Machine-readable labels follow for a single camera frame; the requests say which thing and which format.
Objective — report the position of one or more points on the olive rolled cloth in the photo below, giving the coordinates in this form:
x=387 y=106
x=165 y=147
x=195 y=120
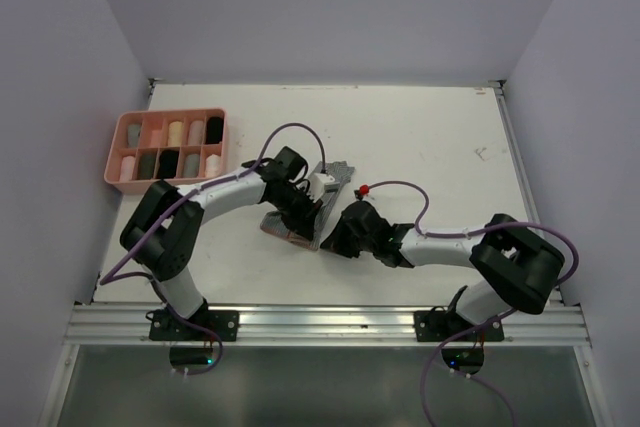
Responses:
x=146 y=166

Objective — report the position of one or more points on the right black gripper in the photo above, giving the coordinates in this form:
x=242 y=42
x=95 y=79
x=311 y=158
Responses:
x=335 y=241

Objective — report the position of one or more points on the plain grey underwear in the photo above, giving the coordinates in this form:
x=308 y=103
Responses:
x=133 y=133

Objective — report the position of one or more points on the beige rolled cloth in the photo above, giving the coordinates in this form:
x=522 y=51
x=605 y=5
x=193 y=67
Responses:
x=196 y=132

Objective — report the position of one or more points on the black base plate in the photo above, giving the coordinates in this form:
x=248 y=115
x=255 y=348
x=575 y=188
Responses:
x=437 y=324
x=165 y=327

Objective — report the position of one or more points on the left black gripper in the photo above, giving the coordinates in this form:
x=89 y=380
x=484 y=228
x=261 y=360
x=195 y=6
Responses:
x=303 y=222

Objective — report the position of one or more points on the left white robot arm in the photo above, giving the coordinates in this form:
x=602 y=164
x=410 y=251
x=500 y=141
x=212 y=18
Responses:
x=162 y=232

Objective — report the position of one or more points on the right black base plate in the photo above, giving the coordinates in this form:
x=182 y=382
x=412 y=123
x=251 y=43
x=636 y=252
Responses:
x=437 y=324

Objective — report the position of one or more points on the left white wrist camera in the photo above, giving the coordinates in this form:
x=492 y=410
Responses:
x=320 y=184

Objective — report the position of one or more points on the black rolled cloth front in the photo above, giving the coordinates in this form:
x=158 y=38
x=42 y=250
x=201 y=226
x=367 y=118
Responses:
x=167 y=164

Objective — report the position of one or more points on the grey striped underwear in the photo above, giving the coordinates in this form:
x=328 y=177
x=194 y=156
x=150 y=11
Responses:
x=272 y=224

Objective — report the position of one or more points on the pink divided storage tray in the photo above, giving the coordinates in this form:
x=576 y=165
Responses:
x=153 y=138

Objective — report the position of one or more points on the white rolled cloth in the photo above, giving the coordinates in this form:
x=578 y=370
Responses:
x=213 y=166

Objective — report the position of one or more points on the aluminium mounting rail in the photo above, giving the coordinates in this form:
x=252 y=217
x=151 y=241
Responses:
x=125 y=324

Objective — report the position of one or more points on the grey rolled cloth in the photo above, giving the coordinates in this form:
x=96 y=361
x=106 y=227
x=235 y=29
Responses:
x=191 y=166

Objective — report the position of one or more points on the black rolled cloth back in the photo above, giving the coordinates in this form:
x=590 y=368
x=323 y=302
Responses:
x=214 y=130

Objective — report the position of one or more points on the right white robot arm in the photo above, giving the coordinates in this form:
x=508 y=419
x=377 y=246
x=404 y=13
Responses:
x=518 y=268

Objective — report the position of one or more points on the black rolled cloth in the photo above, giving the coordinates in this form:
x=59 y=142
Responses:
x=214 y=130
x=167 y=164

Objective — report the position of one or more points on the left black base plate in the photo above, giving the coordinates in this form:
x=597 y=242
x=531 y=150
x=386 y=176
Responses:
x=165 y=327

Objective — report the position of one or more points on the beige navy-trimmed underwear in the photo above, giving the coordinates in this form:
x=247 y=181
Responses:
x=175 y=134

